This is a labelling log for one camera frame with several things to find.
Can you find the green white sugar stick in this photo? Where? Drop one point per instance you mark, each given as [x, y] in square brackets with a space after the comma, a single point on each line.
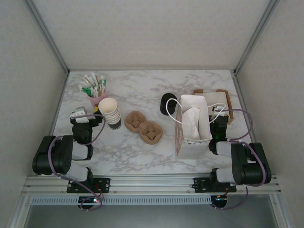
[103, 83]
[88, 79]
[92, 76]
[85, 90]

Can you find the stack of black lids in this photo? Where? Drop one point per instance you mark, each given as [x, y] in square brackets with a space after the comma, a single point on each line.
[168, 104]

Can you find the white paper gift bag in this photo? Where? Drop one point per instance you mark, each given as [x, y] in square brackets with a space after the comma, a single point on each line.
[192, 148]

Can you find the white paper napkin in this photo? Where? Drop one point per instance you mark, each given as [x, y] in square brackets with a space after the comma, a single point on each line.
[190, 121]

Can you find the stack of paper cups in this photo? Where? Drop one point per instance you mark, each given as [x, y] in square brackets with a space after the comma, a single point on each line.
[108, 107]

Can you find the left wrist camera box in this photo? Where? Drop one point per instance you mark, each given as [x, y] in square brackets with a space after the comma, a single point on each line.
[79, 114]

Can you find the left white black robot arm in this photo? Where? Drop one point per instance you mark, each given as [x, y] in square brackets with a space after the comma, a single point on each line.
[52, 154]

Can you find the stack of white napkins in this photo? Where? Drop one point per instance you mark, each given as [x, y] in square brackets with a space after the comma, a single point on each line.
[213, 97]

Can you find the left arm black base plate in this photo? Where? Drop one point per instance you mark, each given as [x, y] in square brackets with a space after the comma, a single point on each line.
[104, 184]

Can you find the aluminium corner post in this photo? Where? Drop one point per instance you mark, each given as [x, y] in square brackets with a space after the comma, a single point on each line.
[254, 38]
[49, 38]

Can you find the wooden stirrer stick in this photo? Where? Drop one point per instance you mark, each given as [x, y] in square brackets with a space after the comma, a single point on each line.
[97, 83]

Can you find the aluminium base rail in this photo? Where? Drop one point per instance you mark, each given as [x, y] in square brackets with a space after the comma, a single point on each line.
[154, 184]

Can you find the aluminium side table rail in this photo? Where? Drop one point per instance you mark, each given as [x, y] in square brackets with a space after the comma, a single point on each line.
[242, 99]
[60, 99]

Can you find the aluminium rear table rail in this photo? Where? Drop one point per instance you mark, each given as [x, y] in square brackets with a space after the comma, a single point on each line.
[166, 69]

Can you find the pink holder cup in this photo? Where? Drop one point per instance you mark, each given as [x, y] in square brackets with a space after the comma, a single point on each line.
[93, 101]

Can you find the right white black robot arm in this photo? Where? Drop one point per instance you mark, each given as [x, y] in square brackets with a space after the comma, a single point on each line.
[249, 164]

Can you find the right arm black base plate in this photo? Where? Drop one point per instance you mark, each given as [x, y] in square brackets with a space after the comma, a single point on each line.
[202, 184]

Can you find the brown pulp cup carrier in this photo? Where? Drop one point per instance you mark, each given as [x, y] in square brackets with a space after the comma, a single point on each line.
[142, 128]

